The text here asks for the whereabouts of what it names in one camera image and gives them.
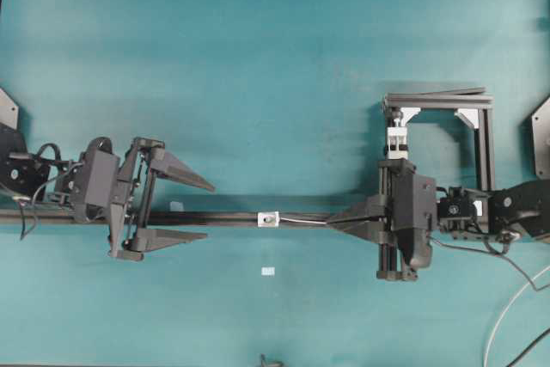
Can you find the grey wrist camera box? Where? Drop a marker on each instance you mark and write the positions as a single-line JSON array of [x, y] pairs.
[[94, 179], [414, 216]]

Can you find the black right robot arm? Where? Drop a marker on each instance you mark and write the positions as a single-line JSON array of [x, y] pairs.
[[497, 218]]

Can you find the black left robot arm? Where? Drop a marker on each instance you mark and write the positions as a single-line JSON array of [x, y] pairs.
[[43, 176]]

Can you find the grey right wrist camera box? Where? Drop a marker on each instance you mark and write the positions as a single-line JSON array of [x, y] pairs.
[[414, 216]]

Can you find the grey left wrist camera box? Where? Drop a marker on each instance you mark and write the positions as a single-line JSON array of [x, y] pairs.
[[94, 179]]

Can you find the pale tape on rail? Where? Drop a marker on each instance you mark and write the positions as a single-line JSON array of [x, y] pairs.
[[176, 206]]

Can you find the long black aluminium rail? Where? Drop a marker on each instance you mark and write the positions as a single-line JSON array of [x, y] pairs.
[[195, 218]]

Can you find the white wire clamp block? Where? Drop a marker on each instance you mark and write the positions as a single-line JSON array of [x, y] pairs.
[[397, 147]]

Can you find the white tape mark on table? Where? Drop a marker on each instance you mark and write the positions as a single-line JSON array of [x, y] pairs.
[[267, 271]]

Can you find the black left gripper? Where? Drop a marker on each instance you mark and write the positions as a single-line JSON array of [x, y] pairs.
[[128, 236]]

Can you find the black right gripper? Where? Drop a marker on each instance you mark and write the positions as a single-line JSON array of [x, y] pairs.
[[391, 264]]

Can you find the black square frame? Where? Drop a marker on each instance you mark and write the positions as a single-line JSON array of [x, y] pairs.
[[471, 105]]

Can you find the silver metal fitting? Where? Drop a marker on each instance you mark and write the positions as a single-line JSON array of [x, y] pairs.
[[268, 219]]

